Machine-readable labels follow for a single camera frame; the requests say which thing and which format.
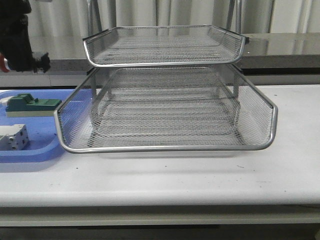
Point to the white circuit breaker block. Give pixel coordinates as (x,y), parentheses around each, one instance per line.
(13,137)

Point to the green electrical switch block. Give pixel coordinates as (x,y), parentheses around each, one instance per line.
(25,105)

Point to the grey stone counter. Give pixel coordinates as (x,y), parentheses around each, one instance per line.
(265,54)

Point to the blue plastic tray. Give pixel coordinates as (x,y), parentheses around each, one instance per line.
(43,142)

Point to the grey metal rack frame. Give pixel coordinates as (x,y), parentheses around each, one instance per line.
(92,25)

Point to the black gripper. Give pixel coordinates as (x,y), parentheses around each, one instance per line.
(15,49)

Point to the white curtain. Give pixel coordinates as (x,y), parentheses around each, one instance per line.
(66,18)

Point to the red emergency push button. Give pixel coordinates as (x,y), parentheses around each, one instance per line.
(37,61)

